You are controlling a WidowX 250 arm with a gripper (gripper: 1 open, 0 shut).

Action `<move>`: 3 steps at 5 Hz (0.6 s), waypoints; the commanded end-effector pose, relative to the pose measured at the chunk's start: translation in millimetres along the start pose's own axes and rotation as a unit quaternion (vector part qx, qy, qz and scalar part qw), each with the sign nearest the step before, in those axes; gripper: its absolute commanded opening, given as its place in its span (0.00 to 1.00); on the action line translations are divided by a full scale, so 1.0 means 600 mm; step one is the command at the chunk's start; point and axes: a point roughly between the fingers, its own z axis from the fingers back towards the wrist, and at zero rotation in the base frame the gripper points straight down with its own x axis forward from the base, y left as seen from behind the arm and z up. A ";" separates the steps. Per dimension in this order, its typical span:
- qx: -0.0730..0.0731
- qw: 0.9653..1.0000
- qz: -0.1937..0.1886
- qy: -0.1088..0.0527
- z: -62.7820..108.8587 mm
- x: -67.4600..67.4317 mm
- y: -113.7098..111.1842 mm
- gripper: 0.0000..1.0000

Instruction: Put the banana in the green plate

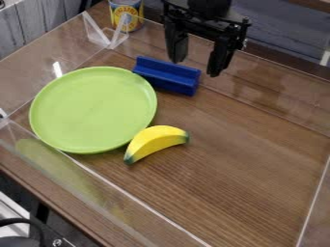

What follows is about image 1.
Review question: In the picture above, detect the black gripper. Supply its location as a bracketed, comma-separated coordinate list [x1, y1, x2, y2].
[163, 0, 252, 77]

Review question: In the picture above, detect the yellow toy banana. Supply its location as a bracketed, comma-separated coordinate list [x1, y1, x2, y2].
[125, 125, 190, 165]

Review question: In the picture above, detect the green round plate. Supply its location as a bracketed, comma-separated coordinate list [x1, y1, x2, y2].
[28, 67, 158, 153]

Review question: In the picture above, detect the blue plastic block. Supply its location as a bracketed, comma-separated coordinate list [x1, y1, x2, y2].
[133, 56, 202, 96]

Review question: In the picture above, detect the yellow labelled tin can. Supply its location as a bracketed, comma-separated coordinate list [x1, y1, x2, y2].
[109, 0, 145, 32]

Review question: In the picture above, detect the clear acrylic corner bracket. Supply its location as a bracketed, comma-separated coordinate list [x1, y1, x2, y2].
[83, 12, 129, 50]

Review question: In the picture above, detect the clear acrylic enclosure wall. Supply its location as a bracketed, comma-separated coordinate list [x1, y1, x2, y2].
[0, 15, 330, 247]

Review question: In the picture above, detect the black cable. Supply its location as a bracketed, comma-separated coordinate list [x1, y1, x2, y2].
[0, 217, 52, 247]

